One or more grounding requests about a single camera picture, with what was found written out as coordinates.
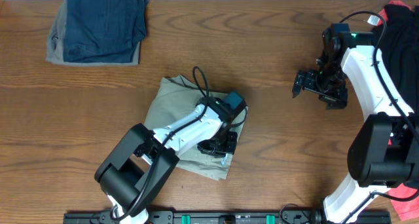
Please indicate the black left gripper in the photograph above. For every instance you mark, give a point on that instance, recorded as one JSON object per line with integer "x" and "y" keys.
{"x": 215, "y": 149}

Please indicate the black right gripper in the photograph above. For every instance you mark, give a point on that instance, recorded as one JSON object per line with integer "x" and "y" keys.
{"x": 308, "y": 81}

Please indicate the khaki shorts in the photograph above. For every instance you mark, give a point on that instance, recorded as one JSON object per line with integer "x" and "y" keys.
{"x": 175, "y": 105}

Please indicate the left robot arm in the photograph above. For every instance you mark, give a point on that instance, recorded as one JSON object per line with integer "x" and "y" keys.
{"x": 137, "y": 168}

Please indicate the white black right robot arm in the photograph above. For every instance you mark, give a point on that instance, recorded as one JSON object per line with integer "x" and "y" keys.
{"x": 384, "y": 154}

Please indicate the black garment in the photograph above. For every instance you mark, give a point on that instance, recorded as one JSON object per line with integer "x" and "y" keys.
{"x": 399, "y": 49}

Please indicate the folded dark blue garment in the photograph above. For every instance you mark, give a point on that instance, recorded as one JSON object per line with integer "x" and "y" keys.
{"x": 104, "y": 31}

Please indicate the folded grey garment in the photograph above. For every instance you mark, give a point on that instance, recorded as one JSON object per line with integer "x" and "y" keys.
{"x": 55, "y": 48}

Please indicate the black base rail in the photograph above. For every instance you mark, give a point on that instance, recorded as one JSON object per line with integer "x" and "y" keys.
{"x": 169, "y": 217}

